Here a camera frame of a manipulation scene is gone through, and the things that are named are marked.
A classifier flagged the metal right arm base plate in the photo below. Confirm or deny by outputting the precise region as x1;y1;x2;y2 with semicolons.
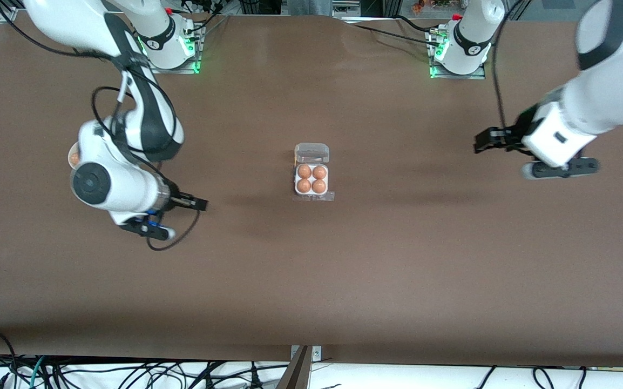
144;22;202;75

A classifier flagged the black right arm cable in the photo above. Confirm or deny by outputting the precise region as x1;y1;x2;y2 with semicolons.
0;0;202;252

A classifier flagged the silver metal bracket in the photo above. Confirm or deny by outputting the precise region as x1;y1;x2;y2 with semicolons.
290;345;323;364

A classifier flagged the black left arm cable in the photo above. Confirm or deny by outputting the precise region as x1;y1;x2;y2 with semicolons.
493;0;520;133

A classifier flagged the dark grey mounting bar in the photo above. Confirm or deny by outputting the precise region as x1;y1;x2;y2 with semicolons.
275;346;313;389

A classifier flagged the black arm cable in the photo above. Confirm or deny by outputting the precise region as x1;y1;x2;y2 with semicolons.
0;0;202;252
493;0;520;133

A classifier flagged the brown table cover mat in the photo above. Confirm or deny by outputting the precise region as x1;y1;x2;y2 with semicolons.
0;11;623;369

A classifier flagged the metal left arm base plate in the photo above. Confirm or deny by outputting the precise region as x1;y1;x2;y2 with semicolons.
429;27;487;80

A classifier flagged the clear plastic egg box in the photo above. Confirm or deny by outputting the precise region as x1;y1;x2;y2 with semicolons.
292;143;336;203

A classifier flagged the teal cable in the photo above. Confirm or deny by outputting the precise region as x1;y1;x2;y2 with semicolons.
17;355;48;389

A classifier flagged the white sheet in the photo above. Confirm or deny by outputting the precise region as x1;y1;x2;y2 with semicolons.
0;354;623;389

